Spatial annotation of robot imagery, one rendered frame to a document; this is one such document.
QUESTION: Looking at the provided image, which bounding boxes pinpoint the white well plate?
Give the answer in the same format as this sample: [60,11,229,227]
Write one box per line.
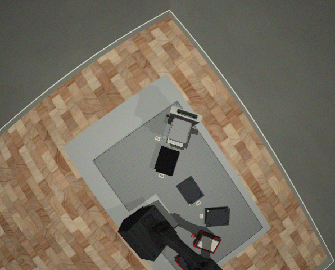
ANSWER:
[197,235,219,252]
[167,138,183,147]

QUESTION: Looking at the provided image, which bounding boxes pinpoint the grey tower with black slots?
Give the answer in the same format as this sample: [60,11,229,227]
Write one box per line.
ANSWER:
[162,113,199,143]

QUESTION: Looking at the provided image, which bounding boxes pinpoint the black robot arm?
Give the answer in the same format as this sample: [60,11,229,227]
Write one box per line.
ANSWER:
[142,215,222,270]

